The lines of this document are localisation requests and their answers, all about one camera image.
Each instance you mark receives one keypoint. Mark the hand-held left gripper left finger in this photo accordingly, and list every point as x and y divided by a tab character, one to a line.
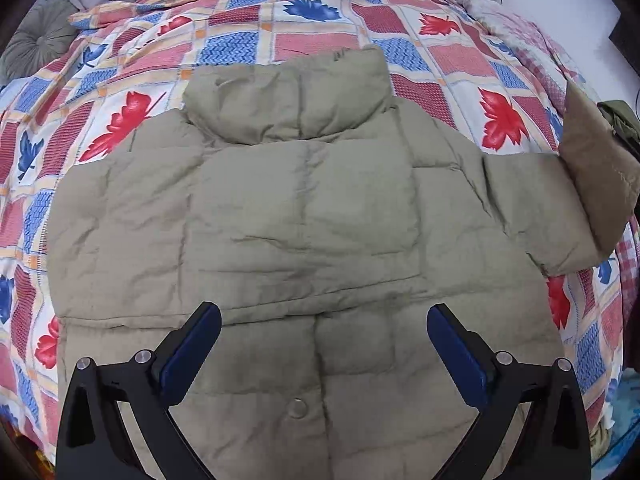
192	355

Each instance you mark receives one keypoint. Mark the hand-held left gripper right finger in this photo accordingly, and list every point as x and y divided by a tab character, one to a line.
462	360

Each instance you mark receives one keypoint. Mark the khaki puffer jacket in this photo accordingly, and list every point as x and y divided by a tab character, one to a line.
300	210

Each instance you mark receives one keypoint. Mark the blue patterned cloth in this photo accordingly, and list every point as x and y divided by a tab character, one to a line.
625	410

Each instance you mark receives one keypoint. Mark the olive green cloth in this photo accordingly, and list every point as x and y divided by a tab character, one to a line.
625	120

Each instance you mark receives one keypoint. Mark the grey round tufted cushion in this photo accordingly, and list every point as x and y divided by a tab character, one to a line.
37	40

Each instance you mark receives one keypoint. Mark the leaf print patchwork quilt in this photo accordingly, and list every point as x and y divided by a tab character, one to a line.
320	25

